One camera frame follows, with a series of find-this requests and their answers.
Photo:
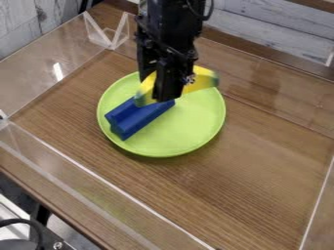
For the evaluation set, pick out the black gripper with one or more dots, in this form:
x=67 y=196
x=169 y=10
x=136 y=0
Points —
x=169 y=26

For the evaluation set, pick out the yellow toy banana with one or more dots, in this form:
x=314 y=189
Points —
x=205 y=79

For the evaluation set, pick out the green round plate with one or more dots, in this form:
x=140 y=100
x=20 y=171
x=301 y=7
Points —
x=183 y=129

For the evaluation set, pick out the blue plastic block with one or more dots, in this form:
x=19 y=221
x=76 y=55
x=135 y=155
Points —
x=127 y=118

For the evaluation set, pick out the black chair part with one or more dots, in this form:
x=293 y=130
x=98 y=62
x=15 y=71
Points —
x=32 y=236

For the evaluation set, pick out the clear acrylic triangular bracket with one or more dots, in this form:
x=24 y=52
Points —
x=107 y=37

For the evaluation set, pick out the clear acrylic front wall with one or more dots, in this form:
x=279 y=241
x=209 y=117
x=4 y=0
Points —
x=96 y=206

